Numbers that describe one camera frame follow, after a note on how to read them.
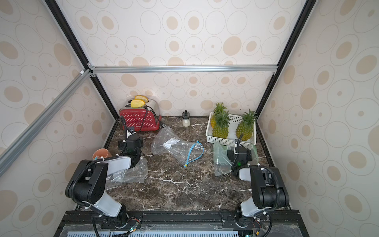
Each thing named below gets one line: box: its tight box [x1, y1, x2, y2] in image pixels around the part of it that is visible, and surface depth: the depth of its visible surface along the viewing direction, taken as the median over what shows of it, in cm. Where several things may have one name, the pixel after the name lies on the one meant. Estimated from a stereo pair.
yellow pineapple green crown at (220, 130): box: [212, 110, 231, 139], surface depth 97 cm
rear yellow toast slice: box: [134, 94, 149, 104], surface depth 108 cm
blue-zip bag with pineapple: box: [151, 125, 205, 168], surface depth 95 cm
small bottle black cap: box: [181, 109, 191, 127], surface depth 111 cm
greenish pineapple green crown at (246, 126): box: [235, 108, 259, 142], surface depth 96 cm
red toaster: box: [118, 107, 162, 132], surface depth 105 cm
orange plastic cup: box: [92, 148, 113, 160], surface depth 91 cm
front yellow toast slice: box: [130, 99, 146, 108], surface depth 104 cm
